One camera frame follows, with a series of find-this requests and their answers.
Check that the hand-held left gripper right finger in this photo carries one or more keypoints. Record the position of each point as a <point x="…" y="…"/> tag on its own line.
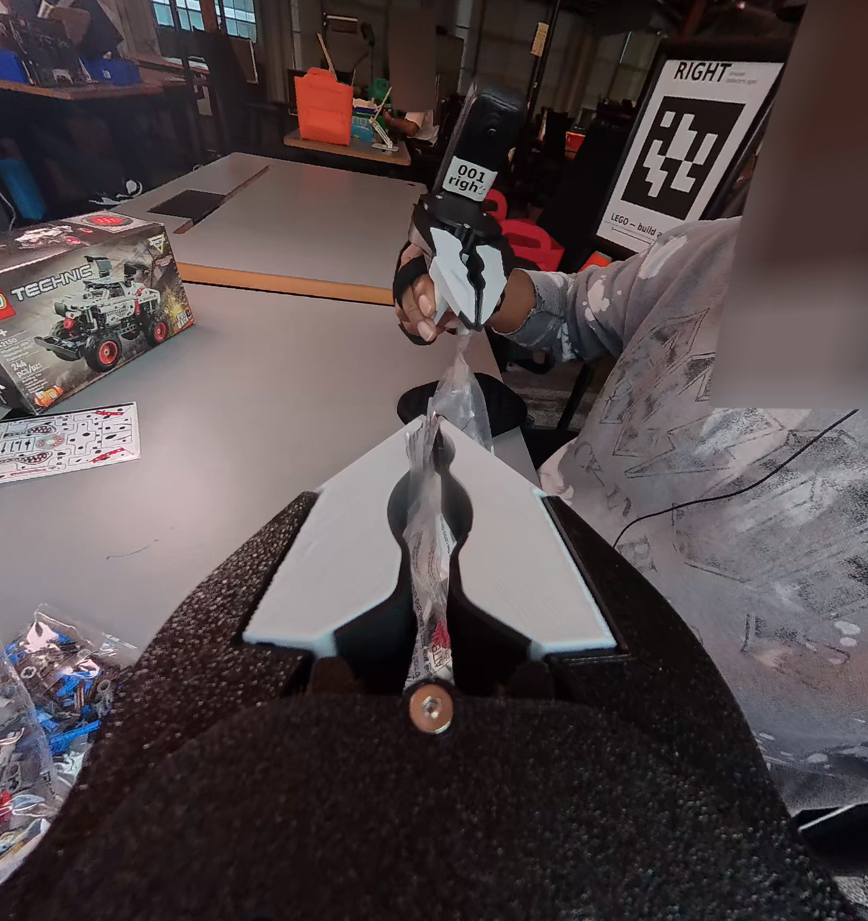
<point x="527" y="575"/>

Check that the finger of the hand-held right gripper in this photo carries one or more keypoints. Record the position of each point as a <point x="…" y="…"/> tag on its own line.
<point x="452" y="277"/>
<point x="493" y="284"/>

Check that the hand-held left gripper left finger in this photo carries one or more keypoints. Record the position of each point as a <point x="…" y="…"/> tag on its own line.
<point x="326" y="568"/>

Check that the clear bag of mixed parts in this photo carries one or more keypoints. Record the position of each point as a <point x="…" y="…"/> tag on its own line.
<point x="463" y="396"/>

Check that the clear bag of blue pins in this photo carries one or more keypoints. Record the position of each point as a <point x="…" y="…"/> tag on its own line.
<point x="45" y="691"/>

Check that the person's right forearm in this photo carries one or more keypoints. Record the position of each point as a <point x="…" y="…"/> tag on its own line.
<point x="621" y="302"/>

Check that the person's right hand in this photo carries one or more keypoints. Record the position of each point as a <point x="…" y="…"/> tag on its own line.
<point x="419" y="309"/>

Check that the grey table with wooden edge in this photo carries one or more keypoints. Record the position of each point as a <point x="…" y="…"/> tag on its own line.
<point x="319" y="216"/>

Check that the orange bin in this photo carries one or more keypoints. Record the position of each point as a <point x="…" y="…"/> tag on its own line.
<point x="324" y="108"/>

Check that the black white marker sign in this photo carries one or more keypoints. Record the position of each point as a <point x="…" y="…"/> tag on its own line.
<point x="693" y="144"/>

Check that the white sticker sheet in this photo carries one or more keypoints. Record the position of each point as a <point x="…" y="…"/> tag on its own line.
<point x="60" y="439"/>

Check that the paned window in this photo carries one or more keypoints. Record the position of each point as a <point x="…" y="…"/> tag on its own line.
<point x="204" y="14"/>

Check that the black toy truck box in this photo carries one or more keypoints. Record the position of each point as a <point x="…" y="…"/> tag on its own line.
<point x="67" y="316"/>

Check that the wooden wall shelf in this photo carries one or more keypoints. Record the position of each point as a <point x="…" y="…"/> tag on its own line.
<point x="67" y="90"/>

